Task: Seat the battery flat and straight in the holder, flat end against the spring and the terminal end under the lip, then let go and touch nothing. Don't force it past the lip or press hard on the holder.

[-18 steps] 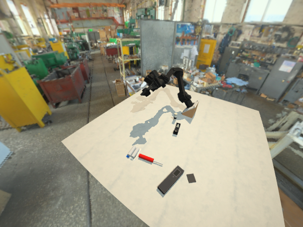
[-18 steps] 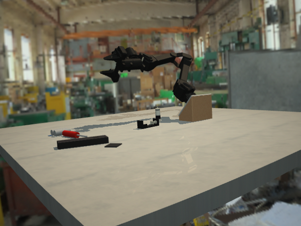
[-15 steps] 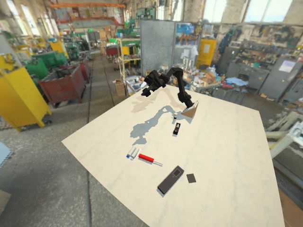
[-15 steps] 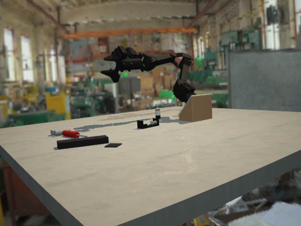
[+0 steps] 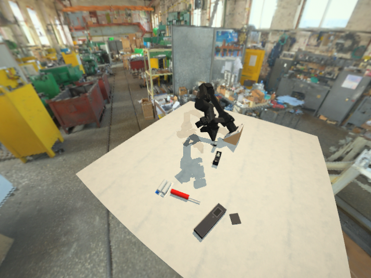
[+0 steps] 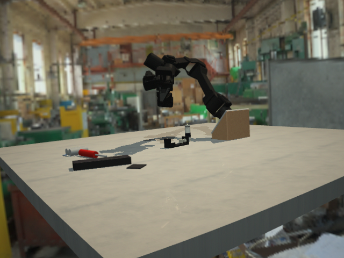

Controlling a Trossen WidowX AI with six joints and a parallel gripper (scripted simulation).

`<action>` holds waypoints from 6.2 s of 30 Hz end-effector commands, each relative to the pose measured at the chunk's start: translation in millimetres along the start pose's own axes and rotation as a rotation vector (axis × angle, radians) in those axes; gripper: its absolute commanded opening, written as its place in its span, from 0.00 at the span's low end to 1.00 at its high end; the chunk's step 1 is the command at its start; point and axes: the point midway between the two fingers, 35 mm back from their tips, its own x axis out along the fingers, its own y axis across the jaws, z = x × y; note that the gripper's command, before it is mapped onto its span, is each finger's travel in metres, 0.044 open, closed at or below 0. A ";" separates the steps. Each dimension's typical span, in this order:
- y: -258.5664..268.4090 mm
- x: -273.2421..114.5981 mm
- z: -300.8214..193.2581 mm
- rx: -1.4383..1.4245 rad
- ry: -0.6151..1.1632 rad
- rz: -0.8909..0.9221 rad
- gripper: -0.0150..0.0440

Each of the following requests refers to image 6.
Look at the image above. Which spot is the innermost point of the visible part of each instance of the red-handled screwdriver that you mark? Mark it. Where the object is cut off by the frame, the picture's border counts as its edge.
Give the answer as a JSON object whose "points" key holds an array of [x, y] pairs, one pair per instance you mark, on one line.
{"points": [[89, 153]]}

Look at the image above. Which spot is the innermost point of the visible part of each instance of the black rectangular bar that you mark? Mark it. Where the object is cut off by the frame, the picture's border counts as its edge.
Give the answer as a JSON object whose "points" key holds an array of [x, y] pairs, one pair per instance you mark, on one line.
{"points": [[101, 162]]}

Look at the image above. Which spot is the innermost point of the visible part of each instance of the pale green and black battery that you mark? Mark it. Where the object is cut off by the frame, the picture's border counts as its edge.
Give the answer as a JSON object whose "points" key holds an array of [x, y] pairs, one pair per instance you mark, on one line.
{"points": [[187, 131]]}

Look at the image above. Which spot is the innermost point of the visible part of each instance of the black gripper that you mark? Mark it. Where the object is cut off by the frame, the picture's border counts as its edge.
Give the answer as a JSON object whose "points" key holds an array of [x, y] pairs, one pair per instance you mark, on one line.
{"points": [[164, 85]]}

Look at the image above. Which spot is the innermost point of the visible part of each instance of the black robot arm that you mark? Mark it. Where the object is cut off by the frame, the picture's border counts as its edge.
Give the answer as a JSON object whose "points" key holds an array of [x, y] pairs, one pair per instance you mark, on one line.
{"points": [[215, 102]]}

